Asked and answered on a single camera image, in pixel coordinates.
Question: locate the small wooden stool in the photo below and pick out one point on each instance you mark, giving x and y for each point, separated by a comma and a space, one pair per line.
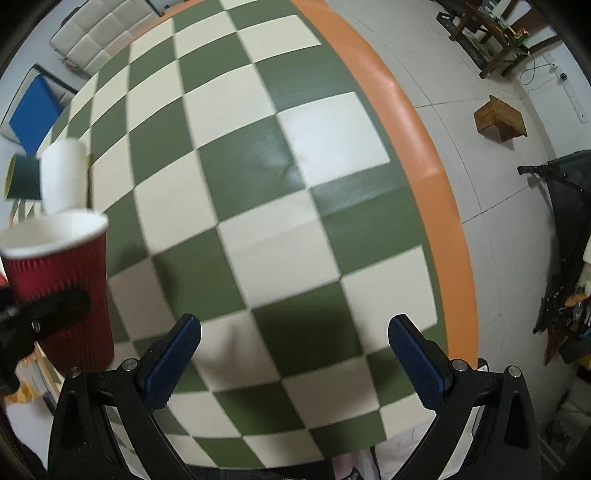
498, 114

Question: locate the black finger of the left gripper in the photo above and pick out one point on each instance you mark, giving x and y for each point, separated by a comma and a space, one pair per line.
40, 318

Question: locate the white cushioned chair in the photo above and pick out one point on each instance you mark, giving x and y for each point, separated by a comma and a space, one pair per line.
94, 32

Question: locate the blue chair seat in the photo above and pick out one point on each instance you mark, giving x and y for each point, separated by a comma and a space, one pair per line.
34, 115

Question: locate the black stroller frame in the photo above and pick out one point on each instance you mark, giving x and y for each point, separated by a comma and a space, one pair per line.
568, 181

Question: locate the green checkered tablecloth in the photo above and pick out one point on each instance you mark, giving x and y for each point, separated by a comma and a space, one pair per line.
250, 181

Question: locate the dark green cup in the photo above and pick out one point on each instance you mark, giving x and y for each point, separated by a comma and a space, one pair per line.
23, 178

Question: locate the dark wooden table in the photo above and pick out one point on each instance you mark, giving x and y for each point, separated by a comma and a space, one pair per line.
492, 40

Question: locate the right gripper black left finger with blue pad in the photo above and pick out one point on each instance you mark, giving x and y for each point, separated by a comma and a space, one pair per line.
82, 442

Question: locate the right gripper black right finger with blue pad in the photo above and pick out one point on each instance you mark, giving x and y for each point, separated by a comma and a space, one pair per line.
505, 445

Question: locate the white paper cup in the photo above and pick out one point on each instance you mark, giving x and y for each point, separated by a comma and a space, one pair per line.
64, 169

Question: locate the red ripple paper cup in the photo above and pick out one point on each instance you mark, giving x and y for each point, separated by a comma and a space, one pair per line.
44, 255

